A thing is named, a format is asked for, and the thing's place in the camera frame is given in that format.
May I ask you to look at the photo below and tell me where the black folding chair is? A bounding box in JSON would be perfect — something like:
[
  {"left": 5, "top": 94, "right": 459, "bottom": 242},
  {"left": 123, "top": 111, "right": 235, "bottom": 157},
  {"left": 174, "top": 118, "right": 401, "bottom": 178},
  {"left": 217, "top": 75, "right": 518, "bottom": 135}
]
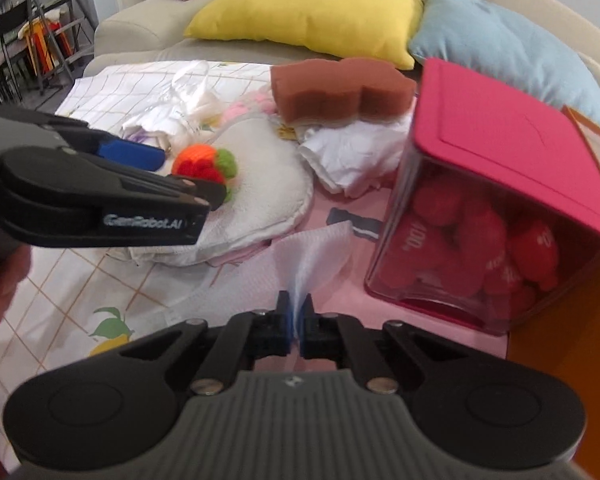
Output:
[{"left": 0, "top": 4, "right": 37, "bottom": 103}]

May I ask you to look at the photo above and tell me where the person's left hand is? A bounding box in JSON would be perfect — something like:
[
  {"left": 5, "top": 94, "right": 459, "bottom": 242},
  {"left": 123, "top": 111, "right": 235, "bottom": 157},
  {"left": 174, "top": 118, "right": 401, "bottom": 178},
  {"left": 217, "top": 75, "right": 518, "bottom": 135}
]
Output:
[{"left": 0, "top": 241, "right": 34, "bottom": 331}]

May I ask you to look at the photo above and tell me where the white cloth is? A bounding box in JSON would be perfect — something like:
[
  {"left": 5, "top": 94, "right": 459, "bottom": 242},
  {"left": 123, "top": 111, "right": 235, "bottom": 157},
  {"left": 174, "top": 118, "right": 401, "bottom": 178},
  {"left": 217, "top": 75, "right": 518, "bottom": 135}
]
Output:
[{"left": 297, "top": 110, "right": 414, "bottom": 199}]

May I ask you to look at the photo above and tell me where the checked lemon print tablecloth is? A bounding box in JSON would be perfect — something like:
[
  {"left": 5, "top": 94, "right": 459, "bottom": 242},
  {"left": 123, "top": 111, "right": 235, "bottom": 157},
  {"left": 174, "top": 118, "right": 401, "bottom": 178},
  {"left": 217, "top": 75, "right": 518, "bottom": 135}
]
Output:
[{"left": 0, "top": 60, "right": 281, "bottom": 472}]

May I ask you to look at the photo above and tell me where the beige sofa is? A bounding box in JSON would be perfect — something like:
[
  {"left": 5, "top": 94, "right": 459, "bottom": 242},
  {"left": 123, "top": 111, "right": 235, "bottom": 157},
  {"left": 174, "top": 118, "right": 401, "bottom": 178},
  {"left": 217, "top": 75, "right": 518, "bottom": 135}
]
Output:
[{"left": 82, "top": 0, "right": 600, "bottom": 137}]

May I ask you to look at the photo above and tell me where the yellow pillow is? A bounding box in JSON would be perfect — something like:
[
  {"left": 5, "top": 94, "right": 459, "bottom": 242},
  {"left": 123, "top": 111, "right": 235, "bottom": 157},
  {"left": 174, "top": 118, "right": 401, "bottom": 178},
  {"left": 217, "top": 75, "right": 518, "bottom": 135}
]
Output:
[{"left": 183, "top": 0, "right": 425, "bottom": 71}]

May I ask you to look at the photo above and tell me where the pile of red plush toys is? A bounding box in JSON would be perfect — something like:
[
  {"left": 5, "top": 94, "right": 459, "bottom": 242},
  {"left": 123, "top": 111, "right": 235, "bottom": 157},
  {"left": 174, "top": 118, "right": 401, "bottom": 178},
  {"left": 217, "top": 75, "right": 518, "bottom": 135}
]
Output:
[{"left": 375, "top": 170, "right": 562, "bottom": 322}]

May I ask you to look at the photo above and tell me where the red and yellow stool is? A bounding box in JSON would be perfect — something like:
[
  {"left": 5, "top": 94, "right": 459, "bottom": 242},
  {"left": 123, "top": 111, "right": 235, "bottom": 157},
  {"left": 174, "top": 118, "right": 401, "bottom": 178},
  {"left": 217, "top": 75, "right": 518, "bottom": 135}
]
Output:
[{"left": 24, "top": 16, "right": 74, "bottom": 75}]

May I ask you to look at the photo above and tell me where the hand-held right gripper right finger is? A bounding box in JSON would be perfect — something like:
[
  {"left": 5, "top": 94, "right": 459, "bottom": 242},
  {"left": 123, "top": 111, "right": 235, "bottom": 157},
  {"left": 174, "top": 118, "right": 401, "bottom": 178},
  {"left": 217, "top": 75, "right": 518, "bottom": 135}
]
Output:
[{"left": 299, "top": 293, "right": 469, "bottom": 394}]

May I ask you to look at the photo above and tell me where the light blue pillow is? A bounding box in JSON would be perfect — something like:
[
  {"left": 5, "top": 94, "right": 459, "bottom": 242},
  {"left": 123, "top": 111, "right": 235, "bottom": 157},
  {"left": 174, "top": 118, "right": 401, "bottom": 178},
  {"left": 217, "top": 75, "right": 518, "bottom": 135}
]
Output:
[{"left": 407, "top": 0, "right": 600, "bottom": 139}]

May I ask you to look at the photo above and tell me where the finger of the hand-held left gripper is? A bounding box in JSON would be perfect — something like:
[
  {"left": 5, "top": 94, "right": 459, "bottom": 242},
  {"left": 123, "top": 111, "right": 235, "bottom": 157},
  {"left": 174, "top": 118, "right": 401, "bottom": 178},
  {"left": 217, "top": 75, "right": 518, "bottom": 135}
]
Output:
[
  {"left": 0, "top": 105, "right": 167, "bottom": 172},
  {"left": 0, "top": 146, "right": 229, "bottom": 249}
]

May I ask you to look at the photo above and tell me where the white plastic bag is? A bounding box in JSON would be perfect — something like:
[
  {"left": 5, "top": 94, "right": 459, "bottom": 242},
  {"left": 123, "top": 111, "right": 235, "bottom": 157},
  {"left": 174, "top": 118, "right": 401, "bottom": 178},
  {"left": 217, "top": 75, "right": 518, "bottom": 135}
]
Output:
[{"left": 121, "top": 60, "right": 222, "bottom": 149}]

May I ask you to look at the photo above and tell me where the white padded towel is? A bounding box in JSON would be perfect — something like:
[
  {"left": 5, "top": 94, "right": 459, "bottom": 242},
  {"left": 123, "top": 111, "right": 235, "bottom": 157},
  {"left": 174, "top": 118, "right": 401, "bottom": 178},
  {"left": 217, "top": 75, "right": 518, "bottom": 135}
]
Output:
[{"left": 109, "top": 117, "right": 316, "bottom": 267}]

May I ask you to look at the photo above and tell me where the pink fluffy item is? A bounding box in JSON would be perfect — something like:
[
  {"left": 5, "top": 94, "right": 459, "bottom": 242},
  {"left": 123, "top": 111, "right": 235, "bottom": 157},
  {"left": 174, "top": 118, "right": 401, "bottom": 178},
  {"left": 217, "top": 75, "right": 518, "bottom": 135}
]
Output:
[{"left": 220, "top": 89, "right": 279, "bottom": 127}]

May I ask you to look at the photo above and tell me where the orange green knit ball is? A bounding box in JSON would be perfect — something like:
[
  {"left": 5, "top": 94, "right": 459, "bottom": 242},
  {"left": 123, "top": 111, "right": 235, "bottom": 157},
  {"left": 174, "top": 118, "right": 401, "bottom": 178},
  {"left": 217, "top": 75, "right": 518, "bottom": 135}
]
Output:
[{"left": 171, "top": 144, "right": 239, "bottom": 204}]

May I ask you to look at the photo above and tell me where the brown wavy sponge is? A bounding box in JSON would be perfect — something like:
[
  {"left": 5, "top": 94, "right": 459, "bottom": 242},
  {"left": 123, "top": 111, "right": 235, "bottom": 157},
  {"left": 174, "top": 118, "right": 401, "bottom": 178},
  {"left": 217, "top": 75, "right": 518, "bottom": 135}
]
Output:
[{"left": 269, "top": 57, "right": 417, "bottom": 126}]

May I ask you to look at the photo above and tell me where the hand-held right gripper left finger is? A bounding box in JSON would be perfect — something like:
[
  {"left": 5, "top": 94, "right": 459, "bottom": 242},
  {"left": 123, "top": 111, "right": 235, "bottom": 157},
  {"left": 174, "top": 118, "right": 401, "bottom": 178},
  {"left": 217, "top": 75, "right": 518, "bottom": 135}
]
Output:
[{"left": 121, "top": 291, "right": 296, "bottom": 396}]

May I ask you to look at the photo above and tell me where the metal step ladder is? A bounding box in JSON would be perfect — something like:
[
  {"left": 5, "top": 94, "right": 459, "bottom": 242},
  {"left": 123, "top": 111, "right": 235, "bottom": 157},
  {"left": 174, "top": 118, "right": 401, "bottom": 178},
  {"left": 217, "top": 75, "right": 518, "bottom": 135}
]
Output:
[{"left": 22, "top": 0, "right": 97, "bottom": 97}]

